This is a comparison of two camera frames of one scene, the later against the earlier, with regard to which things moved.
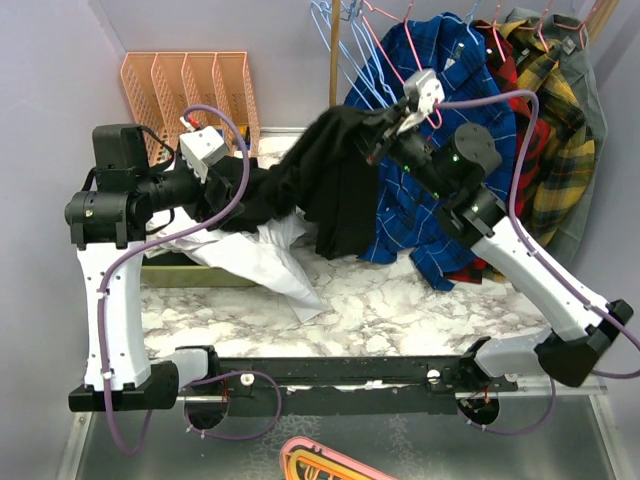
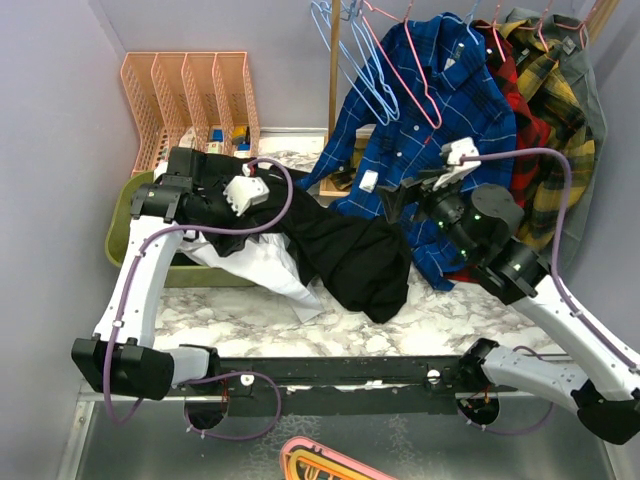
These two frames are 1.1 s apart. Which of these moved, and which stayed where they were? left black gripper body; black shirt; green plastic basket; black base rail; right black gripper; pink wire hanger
Moved: right black gripper; black shirt
Stayed: pink wire hanger; green plastic basket; left black gripper body; black base rail
